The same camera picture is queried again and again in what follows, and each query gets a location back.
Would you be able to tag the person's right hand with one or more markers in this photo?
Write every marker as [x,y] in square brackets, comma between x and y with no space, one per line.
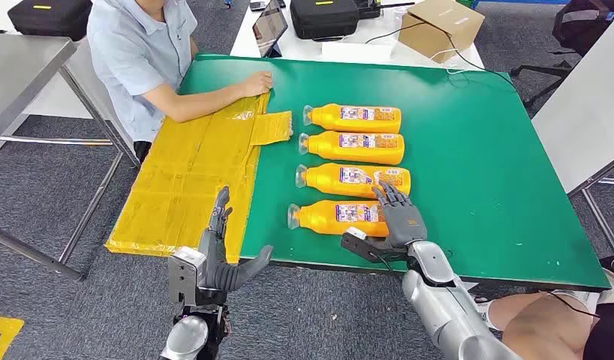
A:
[257,84]

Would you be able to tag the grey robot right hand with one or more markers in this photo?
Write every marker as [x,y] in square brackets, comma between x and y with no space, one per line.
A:
[404,221]

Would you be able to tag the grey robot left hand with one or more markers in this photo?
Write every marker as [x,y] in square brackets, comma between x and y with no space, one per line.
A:
[215,258]

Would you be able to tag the orange detergent bottle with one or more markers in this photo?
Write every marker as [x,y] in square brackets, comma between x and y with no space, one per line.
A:
[332,119]
[317,218]
[327,148]
[327,180]

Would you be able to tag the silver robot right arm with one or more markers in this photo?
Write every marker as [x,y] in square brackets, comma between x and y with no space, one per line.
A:
[446,308]

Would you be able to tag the person's right forearm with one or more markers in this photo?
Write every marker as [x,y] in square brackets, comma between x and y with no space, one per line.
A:
[202,104]

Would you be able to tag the tablet on stand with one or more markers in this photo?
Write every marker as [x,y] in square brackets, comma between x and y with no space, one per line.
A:
[269,27]

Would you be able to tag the white table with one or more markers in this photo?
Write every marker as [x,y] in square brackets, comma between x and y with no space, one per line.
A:
[307,49]

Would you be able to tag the yellow taped cardboard sheet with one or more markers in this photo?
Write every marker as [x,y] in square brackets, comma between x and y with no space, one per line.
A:
[187,174]

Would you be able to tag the black carrying case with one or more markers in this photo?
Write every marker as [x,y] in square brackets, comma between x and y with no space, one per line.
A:
[48,20]
[322,20]

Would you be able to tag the white sneaker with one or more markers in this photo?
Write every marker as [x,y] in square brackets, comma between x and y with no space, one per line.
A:
[613,290]
[486,313]

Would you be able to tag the seated person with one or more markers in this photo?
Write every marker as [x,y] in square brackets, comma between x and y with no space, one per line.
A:
[133,54]

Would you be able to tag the black radio device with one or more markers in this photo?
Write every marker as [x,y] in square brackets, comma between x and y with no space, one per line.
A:
[366,9]

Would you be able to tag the person with bare legs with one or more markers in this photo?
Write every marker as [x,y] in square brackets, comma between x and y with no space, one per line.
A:
[545,328]

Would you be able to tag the brown cardboard box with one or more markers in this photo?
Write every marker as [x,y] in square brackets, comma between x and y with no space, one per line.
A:
[436,30]

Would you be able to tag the grey table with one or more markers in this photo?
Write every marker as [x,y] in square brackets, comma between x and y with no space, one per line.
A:
[585,109]

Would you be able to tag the steel table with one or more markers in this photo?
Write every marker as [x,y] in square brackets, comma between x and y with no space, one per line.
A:
[18,64]

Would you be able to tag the black office chair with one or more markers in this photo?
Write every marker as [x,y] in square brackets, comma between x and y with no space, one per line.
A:
[580,25]

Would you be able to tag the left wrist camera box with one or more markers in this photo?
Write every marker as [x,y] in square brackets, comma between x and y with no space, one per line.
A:
[185,273]

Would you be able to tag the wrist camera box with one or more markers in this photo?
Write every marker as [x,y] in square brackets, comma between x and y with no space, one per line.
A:
[185,273]
[359,241]

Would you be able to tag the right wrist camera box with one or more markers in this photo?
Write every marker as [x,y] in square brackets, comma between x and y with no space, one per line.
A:
[359,241]

